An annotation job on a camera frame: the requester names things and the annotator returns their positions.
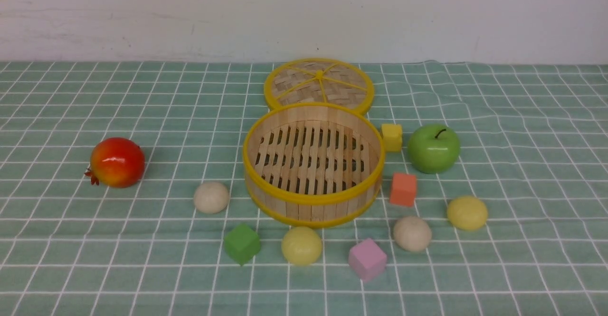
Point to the yellow bun front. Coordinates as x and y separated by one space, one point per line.
301 246

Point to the yellow bun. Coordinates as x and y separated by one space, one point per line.
467 213
301 246

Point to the white bun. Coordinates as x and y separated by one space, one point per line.
412 233
211 197

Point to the bamboo steamer tray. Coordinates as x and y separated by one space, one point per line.
314 164

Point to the woven bamboo steamer lid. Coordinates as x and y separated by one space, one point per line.
326 80

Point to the yellow cube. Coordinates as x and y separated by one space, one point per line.
392 136

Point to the orange cube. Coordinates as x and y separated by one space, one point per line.
403 189

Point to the green cube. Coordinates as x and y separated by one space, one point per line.
242 243

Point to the green apple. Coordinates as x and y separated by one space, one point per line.
433 148

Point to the pink cube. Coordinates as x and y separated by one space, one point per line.
367 260

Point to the green checkered tablecloth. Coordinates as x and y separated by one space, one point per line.
534 149

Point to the red pomegranate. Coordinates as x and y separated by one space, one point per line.
116 162

